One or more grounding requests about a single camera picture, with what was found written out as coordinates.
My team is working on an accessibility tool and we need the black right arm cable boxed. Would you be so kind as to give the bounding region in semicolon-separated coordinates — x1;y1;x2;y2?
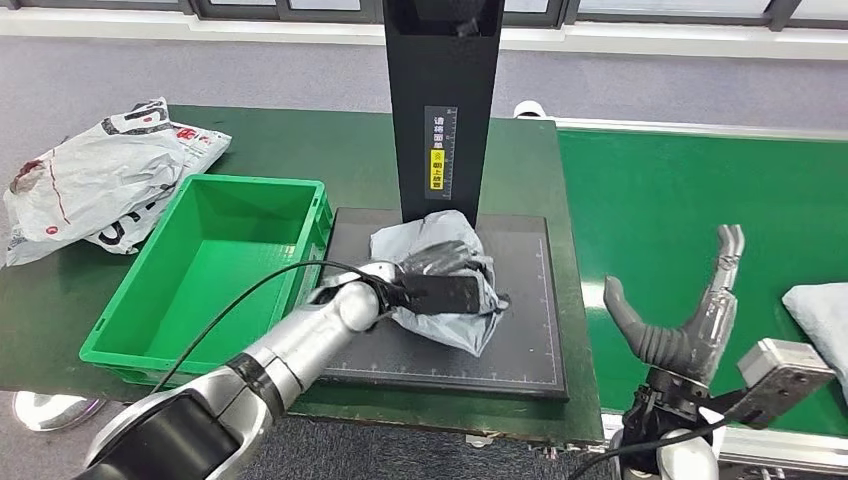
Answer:
569;413;750;480

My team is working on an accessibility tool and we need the white bag red label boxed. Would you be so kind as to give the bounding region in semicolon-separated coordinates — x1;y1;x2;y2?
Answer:
82;122;233;256

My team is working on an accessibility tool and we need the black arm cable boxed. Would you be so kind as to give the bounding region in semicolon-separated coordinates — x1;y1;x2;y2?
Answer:
152;260;399;392
569;413;750;480

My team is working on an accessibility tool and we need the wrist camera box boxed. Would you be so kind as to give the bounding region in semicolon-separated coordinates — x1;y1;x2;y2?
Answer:
394;274;483;317
728;339;837;429

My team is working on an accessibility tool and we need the plain grey parcel bag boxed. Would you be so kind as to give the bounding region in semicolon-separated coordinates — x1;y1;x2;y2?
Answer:
368;210;510;359

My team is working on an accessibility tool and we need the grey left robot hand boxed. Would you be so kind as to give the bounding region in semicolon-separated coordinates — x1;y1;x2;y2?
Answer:
399;240;495;280

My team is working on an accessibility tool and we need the chrome round base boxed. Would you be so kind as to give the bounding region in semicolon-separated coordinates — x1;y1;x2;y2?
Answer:
11;390;107;433

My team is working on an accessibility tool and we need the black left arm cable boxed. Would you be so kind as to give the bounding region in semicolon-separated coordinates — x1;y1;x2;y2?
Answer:
152;260;399;392

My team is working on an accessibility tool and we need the green conveyor belt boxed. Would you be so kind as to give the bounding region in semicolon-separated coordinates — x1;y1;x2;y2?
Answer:
557;129;848;439

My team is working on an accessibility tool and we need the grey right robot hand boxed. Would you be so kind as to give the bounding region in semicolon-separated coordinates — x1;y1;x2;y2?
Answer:
602;225;747;387

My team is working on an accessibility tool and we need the green plastic crate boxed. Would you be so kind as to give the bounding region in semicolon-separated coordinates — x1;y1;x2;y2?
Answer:
79;174;334;389

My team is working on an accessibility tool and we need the crumpled white bag black print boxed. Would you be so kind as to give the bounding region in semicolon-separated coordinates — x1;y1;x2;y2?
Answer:
3;97;187;268

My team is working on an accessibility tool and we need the yellow black scanner label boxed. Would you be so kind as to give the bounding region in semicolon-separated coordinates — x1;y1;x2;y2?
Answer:
423;105;458;201

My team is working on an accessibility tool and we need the black inbound scanner machine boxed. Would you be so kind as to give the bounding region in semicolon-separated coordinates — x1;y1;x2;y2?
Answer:
311;0;570;402

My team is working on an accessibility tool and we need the dark green table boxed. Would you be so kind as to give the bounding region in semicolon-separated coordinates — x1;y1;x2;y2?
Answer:
0;104;605;446

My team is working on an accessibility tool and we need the grey parcel bag red smear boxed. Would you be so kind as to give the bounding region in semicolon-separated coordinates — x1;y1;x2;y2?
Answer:
782;283;848;399

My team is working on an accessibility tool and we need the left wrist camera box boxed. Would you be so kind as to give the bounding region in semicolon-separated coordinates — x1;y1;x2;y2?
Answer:
394;274;483;317

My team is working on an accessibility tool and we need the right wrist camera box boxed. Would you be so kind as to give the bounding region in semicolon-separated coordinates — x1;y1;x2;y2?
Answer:
728;339;837;429

